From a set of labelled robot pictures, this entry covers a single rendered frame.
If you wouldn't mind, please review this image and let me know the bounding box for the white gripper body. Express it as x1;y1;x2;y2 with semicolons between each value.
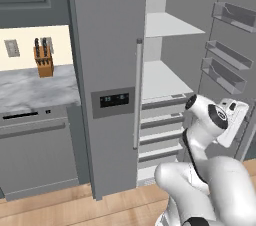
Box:
216;103;251;149

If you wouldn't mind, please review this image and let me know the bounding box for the clear fridge door bin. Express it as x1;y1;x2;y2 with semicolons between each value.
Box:
211;1;256;34
200;56;248;95
204;39;255;71

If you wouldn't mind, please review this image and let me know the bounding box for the white fridge drawer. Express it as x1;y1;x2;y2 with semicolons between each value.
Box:
140;111;188;130
139;127;186;146
141;93;194;111
138;144;185;164

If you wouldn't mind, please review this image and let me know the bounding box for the white fridge shelf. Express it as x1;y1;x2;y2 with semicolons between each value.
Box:
144;11;206;39
141;60;195;102

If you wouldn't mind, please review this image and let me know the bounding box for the grey fridge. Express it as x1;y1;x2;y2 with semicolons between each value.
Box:
64;0;256;202

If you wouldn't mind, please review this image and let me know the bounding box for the grey closed fridge door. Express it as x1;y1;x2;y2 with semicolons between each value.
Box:
65;0;150;202

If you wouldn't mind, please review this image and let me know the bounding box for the wooden knife block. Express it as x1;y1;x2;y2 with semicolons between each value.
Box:
33;45;55;79

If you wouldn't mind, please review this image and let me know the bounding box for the grey dishwasher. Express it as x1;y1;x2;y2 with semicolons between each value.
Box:
0;104;92;202

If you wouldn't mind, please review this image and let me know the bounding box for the grey fridge door handle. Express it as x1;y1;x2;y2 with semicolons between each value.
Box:
132;37;144;151

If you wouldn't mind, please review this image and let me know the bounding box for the grey dishwasher handle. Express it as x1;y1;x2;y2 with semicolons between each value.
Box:
0;122;67;140

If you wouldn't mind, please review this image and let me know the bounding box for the black knife handle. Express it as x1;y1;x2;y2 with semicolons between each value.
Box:
34;37;41;58
41;37;49;57

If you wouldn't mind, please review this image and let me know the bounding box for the grey wall switch plate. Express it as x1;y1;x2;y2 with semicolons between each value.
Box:
3;38;21;59

